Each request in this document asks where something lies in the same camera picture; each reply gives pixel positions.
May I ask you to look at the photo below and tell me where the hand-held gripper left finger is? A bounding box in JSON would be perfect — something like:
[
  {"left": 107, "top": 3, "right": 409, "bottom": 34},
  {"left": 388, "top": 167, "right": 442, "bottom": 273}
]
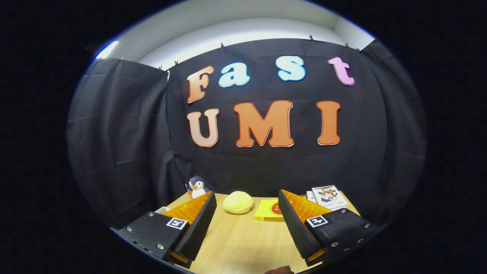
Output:
[{"left": 117, "top": 191, "right": 218, "bottom": 269}]

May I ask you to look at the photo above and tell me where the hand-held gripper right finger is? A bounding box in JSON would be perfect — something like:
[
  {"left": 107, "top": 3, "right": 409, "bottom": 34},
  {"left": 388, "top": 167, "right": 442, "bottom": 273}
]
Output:
[{"left": 278, "top": 189, "right": 380, "bottom": 268}]

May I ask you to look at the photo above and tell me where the yellow book with red label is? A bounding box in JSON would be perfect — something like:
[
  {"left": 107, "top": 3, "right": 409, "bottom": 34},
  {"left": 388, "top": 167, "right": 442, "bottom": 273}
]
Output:
[{"left": 254, "top": 199, "right": 285, "bottom": 221}]

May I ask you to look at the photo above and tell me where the penguin plush toy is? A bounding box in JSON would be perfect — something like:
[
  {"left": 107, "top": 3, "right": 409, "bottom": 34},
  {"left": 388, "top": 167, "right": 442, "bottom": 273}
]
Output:
[{"left": 186, "top": 176, "right": 210, "bottom": 199}]

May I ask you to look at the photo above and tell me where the yellow bread-shaped plush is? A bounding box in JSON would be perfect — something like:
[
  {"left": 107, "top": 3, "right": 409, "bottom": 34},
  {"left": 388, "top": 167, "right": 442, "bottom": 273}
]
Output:
[{"left": 223, "top": 191, "right": 254, "bottom": 215}]

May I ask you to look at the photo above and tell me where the white book with bird cover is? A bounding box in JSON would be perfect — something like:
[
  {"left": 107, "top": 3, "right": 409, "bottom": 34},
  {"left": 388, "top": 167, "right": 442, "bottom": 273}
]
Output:
[{"left": 312, "top": 185, "right": 349, "bottom": 211}]

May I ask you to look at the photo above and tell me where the ceiling light strip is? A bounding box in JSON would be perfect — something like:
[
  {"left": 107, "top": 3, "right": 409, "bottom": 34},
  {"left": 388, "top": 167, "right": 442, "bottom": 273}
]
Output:
[{"left": 95, "top": 41, "right": 119, "bottom": 59}]

